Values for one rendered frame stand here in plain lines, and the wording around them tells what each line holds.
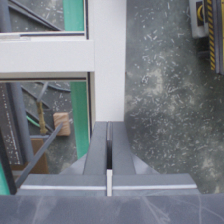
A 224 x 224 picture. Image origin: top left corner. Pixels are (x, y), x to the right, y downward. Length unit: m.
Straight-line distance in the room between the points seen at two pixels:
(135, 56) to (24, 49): 0.98
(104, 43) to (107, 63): 0.03
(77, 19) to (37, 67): 0.11
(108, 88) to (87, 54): 0.06
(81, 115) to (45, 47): 0.14
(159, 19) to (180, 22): 0.14
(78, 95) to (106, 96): 0.09
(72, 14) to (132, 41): 0.89
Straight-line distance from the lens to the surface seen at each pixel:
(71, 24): 0.32
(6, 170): 0.48
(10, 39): 0.28
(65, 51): 0.25
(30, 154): 0.81
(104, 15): 0.25
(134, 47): 1.19
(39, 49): 0.26
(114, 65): 0.24
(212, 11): 1.02
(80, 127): 0.34
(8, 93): 0.71
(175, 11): 1.29
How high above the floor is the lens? 1.18
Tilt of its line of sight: 73 degrees down
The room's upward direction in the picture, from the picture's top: 178 degrees clockwise
